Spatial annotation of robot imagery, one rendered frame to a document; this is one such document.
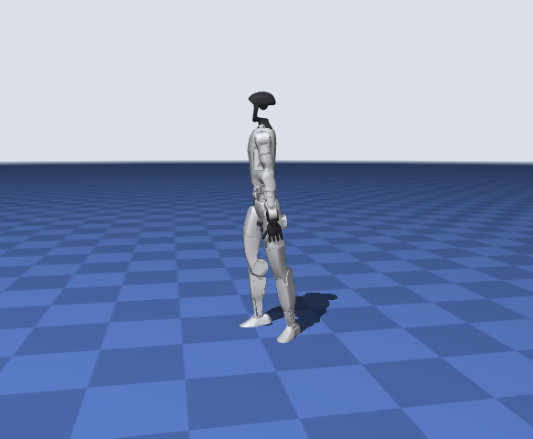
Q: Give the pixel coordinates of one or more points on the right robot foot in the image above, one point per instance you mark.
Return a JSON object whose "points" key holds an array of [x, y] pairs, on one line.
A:
{"points": [[253, 322]]}

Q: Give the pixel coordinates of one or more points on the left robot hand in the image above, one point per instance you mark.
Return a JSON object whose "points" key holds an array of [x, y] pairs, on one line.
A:
{"points": [[273, 229]]}

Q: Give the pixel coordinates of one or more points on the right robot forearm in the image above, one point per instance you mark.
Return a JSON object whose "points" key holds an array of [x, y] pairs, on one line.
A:
{"points": [[254, 192]]}

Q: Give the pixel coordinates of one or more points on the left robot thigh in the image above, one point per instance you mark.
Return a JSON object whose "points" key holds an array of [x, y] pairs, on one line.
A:
{"points": [[275, 250]]}

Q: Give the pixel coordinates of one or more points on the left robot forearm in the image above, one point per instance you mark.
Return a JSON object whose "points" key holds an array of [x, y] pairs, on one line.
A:
{"points": [[269, 194]]}

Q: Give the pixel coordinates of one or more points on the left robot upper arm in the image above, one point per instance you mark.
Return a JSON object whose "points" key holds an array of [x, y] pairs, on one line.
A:
{"points": [[263, 143]]}

